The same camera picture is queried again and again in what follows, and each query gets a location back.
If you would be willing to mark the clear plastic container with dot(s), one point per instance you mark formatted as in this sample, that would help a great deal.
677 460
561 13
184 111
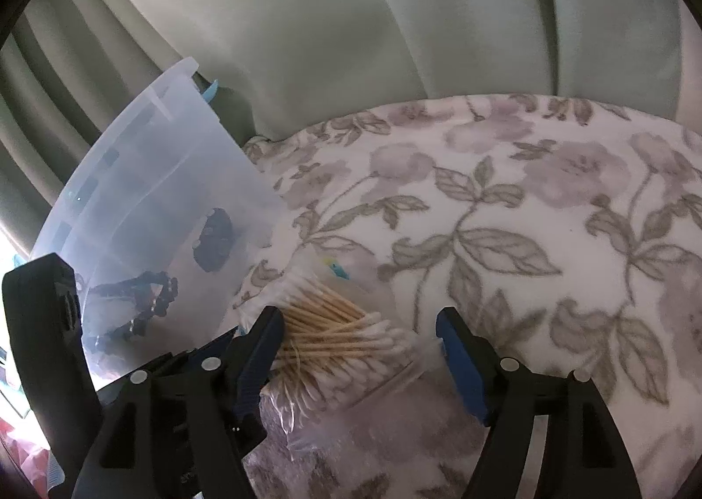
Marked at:
142 175

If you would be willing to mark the bag of cotton swabs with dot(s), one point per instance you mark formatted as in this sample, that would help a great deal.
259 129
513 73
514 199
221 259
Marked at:
340 345

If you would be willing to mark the pink cloth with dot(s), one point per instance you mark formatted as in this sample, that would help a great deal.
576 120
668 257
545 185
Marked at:
27 458

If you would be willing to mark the black clover headband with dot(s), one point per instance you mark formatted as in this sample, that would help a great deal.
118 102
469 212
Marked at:
159 301

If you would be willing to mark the pale green curtain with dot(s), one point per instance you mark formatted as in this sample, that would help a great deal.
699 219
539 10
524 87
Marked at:
329 27

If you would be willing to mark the blue plastic latch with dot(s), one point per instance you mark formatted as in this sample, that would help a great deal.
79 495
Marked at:
211 90

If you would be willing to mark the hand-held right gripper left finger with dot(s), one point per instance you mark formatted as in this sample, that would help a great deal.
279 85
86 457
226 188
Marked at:
258 362

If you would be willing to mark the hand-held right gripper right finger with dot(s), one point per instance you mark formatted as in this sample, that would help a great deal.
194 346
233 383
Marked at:
460 362

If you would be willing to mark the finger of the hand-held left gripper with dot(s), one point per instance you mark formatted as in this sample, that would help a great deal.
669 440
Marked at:
247 430
170 361

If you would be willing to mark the floral blanket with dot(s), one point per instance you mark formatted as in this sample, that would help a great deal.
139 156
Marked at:
493 236

